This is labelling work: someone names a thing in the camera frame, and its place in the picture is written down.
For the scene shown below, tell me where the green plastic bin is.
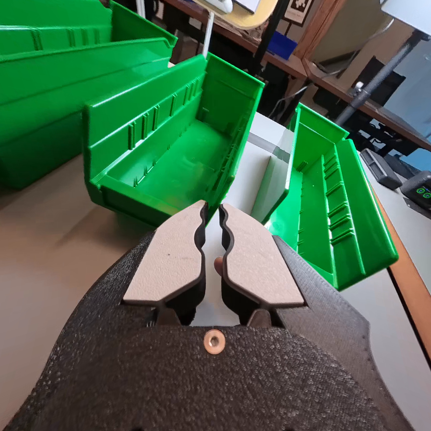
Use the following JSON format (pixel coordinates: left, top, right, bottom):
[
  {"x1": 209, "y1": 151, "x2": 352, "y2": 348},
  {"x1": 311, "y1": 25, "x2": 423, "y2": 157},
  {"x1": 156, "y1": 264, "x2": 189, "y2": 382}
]
[
  {"x1": 82, "y1": 51, "x2": 266, "y2": 227},
  {"x1": 251, "y1": 102, "x2": 400, "y2": 292},
  {"x1": 0, "y1": 0, "x2": 178, "y2": 190}
]

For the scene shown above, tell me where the wood-edged white desk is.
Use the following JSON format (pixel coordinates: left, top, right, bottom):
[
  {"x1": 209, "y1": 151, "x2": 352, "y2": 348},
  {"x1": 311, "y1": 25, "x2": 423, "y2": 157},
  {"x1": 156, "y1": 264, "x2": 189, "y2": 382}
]
[{"x1": 358, "y1": 150, "x2": 431, "y2": 359}]

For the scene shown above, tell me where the flat grey box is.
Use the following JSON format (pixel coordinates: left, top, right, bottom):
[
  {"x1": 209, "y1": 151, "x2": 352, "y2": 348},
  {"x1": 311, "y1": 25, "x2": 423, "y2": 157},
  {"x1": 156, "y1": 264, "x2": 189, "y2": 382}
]
[{"x1": 360, "y1": 148, "x2": 403, "y2": 190}]

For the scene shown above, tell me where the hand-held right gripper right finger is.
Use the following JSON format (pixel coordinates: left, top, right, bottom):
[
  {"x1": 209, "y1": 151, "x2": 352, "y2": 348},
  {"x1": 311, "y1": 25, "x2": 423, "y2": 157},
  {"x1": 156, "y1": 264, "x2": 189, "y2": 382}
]
[{"x1": 219, "y1": 203, "x2": 305, "y2": 326}]

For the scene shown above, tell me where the black-white marker sign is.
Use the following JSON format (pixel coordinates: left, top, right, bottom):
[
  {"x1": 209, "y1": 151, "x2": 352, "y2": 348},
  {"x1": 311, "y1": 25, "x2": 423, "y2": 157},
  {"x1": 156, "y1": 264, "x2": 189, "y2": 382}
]
[{"x1": 283, "y1": 0, "x2": 315, "y2": 26}]

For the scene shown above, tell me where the metal pole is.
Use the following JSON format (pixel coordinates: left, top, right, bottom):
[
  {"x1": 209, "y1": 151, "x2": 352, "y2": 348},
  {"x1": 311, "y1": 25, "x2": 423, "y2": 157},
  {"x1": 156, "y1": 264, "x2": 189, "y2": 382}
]
[{"x1": 335, "y1": 30, "x2": 425, "y2": 127}]

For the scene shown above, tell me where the black metal post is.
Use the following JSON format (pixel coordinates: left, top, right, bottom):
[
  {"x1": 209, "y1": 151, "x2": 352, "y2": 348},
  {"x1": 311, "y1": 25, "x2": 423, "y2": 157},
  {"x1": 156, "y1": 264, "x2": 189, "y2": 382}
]
[{"x1": 254, "y1": 0, "x2": 290, "y2": 73}]

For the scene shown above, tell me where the white stand strut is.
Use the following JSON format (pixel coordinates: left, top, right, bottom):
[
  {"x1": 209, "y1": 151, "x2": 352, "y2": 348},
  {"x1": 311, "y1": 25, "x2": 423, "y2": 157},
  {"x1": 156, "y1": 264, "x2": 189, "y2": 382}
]
[{"x1": 202, "y1": 13, "x2": 215, "y2": 56}]

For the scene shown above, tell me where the white page holder bar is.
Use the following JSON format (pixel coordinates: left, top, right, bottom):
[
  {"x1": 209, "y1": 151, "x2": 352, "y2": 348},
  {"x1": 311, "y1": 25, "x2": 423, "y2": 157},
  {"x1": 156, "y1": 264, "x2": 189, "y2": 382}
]
[{"x1": 199, "y1": 0, "x2": 233, "y2": 14}]

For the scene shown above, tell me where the grey power station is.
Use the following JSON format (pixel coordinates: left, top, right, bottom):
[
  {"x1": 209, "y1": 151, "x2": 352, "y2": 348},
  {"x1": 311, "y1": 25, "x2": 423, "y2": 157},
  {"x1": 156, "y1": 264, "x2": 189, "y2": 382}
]
[{"x1": 401, "y1": 171, "x2": 431, "y2": 211}]

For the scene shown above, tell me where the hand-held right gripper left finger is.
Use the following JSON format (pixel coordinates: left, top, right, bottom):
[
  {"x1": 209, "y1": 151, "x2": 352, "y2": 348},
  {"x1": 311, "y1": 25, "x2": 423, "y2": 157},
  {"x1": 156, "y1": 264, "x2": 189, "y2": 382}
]
[{"x1": 122, "y1": 200, "x2": 207, "y2": 325}]

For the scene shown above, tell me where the instruction sheet on board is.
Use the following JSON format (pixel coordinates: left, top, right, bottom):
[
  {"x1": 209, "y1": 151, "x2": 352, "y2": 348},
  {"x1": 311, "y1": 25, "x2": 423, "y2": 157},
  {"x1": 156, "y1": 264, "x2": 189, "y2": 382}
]
[{"x1": 194, "y1": 0, "x2": 279, "y2": 30}]

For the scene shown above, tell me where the blue storage box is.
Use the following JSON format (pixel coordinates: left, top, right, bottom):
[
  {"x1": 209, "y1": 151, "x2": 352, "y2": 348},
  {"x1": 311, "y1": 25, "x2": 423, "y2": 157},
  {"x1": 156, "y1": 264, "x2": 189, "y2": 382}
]
[{"x1": 268, "y1": 31, "x2": 298, "y2": 60}]

